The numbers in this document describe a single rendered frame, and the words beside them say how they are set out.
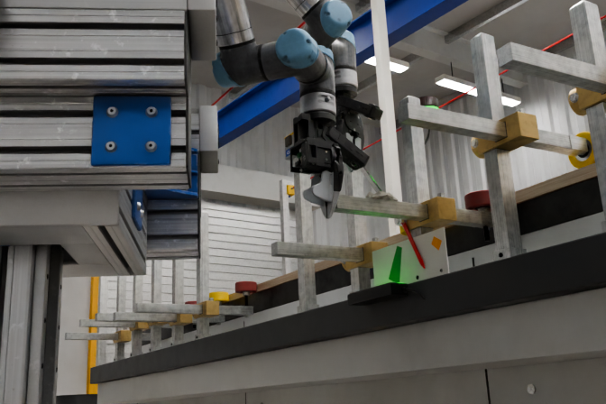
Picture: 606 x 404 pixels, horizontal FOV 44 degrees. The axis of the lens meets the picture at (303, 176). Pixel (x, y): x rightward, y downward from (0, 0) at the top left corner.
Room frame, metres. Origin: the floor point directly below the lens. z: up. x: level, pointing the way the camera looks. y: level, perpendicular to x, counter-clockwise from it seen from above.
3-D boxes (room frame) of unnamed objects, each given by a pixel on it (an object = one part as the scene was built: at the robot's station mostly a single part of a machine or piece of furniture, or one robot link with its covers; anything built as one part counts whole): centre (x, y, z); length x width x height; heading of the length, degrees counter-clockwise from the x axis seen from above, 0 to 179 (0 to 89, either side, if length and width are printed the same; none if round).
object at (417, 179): (1.61, -0.26, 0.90); 0.03 x 0.03 x 0.48; 31
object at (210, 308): (2.66, 0.37, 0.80); 0.13 x 0.06 x 0.05; 31
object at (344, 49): (1.69, -0.11, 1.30); 0.09 x 0.08 x 0.11; 116
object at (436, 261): (1.62, -0.22, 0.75); 0.26 x 0.01 x 0.10; 31
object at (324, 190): (1.42, -0.04, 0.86); 0.06 x 0.03 x 0.09; 121
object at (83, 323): (3.27, 0.78, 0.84); 0.43 x 0.03 x 0.04; 121
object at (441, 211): (1.59, -0.27, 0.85); 0.13 x 0.06 x 0.05; 31
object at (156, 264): (3.11, 0.64, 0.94); 0.03 x 0.03 x 0.48; 31
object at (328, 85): (1.43, -0.04, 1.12); 0.09 x 0.08 x 0.11; 162
